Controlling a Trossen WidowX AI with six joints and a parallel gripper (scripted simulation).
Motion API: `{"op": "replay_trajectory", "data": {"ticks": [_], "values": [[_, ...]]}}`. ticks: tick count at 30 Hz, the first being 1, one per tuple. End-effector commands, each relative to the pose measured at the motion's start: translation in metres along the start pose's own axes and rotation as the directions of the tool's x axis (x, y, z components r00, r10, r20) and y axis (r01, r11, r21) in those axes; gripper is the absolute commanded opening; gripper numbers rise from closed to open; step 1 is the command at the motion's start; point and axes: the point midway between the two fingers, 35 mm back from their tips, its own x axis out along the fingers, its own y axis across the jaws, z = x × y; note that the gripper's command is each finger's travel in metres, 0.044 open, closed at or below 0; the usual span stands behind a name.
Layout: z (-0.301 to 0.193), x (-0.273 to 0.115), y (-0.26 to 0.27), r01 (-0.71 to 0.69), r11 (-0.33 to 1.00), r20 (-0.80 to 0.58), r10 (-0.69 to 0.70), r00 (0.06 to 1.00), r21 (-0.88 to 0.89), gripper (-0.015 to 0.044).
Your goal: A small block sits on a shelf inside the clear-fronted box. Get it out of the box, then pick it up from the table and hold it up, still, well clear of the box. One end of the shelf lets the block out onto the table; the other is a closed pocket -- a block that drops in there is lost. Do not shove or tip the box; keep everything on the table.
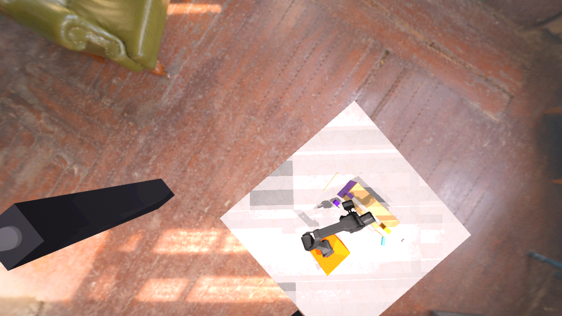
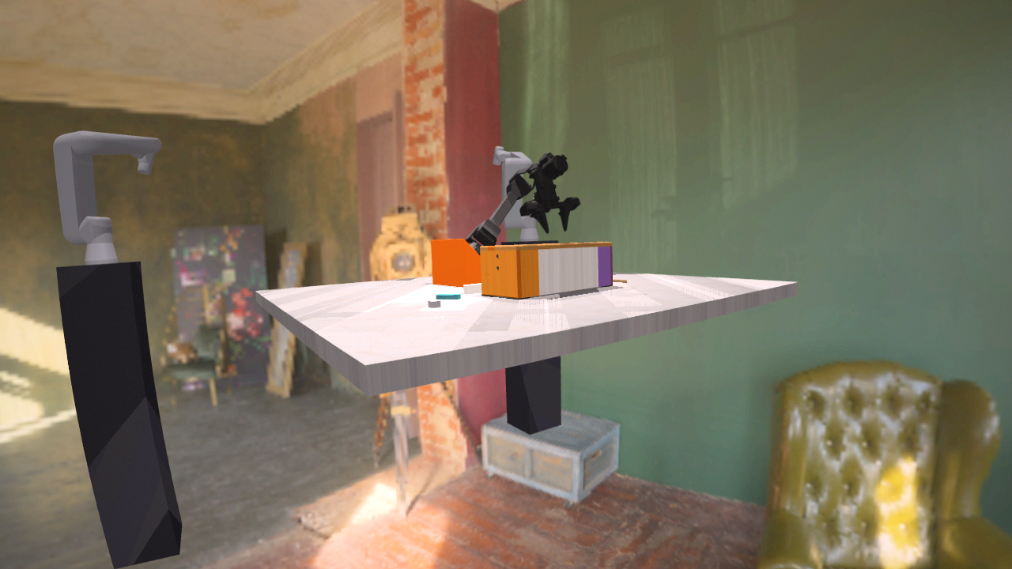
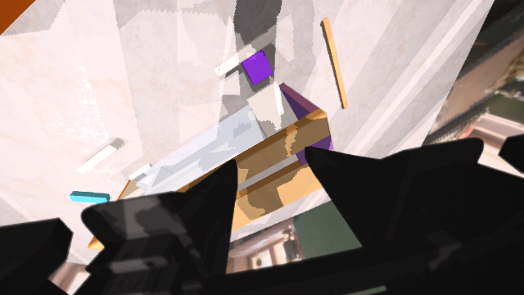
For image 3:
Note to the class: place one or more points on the purple block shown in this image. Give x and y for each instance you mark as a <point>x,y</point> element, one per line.
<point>257,67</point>

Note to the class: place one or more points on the small cyan block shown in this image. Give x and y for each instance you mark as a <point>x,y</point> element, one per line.
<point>77,196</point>

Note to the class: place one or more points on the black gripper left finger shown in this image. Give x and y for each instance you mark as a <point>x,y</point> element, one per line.
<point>201,216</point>

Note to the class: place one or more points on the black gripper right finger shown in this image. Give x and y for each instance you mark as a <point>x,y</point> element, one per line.
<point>370,193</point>

